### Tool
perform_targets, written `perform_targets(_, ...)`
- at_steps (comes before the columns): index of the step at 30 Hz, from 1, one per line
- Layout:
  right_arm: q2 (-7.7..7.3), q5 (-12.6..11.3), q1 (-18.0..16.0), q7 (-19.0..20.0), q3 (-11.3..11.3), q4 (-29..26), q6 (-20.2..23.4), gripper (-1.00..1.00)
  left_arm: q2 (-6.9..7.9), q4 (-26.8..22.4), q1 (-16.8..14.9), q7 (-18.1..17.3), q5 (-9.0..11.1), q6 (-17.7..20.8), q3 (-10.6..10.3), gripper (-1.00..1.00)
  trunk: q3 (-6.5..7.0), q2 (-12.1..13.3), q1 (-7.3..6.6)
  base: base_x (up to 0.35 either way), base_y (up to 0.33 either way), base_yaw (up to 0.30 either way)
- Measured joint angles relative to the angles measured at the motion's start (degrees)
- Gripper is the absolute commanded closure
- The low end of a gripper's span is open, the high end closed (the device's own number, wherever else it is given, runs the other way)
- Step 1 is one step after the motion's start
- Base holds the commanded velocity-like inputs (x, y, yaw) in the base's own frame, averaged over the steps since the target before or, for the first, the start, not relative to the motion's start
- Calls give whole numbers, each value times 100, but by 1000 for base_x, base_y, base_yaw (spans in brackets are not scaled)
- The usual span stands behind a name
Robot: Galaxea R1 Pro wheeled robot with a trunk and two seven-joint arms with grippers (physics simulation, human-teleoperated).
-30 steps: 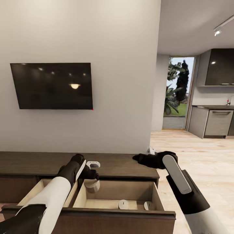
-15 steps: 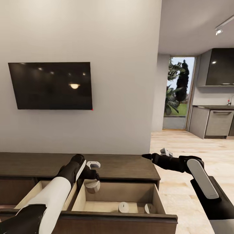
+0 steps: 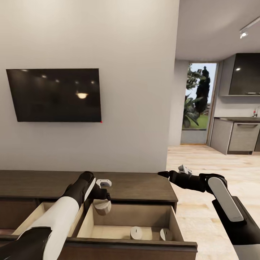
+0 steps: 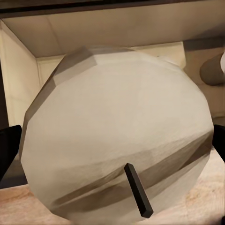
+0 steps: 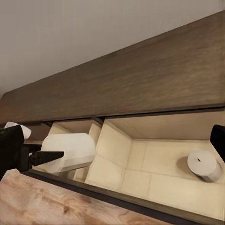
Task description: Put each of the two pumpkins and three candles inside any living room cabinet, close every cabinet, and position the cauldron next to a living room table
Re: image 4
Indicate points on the cabinet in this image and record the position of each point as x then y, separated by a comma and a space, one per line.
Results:
35, 35

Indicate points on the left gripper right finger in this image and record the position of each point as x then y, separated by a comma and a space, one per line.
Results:
218, 141

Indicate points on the pillar candle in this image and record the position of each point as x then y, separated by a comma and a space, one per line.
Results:
114, 136
166, 59
212, 71

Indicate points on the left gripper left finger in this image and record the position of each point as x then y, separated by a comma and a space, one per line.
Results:
9, 147

